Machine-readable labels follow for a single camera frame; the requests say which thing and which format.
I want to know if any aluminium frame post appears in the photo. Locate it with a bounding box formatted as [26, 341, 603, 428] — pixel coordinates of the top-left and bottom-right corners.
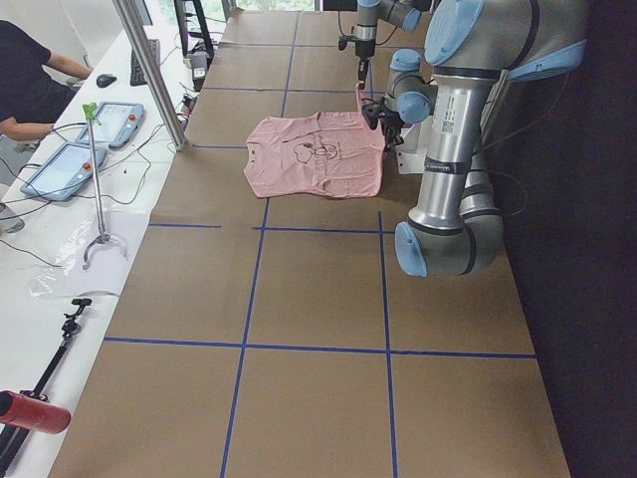
[112, 0, 186, 151]

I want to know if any metal grabber stick green tip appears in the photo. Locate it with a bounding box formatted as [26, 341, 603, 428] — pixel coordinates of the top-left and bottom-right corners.
[82, 103, 127, 271]

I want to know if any black tripod stick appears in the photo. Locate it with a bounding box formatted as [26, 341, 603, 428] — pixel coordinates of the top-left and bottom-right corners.
[1, 298, 93, 477]

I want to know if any white pillar base mount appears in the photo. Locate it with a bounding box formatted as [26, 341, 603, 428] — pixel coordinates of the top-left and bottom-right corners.
[395, 120, 430, 174]

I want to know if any red cylinder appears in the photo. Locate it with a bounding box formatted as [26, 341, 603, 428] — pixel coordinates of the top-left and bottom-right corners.
[1, 390, 72, 434]

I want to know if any black stand frame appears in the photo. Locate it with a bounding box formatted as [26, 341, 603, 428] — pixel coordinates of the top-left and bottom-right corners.
[173, 0, 215, 60]

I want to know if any near blue teach pendant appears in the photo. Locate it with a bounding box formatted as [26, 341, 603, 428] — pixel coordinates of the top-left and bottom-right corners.
[20, 141, 93, 201]

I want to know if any black power adapter box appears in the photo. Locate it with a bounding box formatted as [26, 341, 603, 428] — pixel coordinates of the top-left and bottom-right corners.
[190, 51, 209, 81]

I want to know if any person in black shirt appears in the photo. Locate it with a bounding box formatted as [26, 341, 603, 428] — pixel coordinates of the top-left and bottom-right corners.
[1, 20, 92, 141]

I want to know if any pink Snoopy t-shirt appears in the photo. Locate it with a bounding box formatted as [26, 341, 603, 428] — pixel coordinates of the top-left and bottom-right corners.
[244, 89, 385, 198]

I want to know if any black computer mouse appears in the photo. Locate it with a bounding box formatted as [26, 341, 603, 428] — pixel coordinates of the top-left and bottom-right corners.
[96, 74, 117, 89]

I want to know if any blue teach pendant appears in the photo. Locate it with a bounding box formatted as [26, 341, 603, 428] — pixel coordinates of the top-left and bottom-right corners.
[20, 141, 93, 201]
[83, 102, 145, 149]

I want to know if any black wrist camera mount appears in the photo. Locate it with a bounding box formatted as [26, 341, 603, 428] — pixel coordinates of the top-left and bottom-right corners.
[337, 34, 356, 51]
[360, 99, 385, 130]

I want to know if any clear plastic sheet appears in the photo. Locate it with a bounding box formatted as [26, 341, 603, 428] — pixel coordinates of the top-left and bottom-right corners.
[28, 211, 149, 299]

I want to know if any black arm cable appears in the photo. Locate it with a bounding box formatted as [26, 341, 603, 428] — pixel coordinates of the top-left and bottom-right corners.
[336, 0, 399, 46]

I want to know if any far blue teach pendant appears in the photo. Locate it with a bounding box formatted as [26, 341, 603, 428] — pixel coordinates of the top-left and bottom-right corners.
[83, 102, 145, 149]

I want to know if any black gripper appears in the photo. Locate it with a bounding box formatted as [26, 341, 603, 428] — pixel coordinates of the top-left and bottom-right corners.
[354, 38, 375, 91]
[380, 117, 404, 152]

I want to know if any black keyboard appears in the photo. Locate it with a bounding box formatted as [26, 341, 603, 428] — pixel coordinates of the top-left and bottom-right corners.
[129, 38, 162, 87]

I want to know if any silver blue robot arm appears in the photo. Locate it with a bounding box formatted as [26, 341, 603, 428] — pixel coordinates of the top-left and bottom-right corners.
[353, 0, 421, 89]
[394, 1, 589, 277]

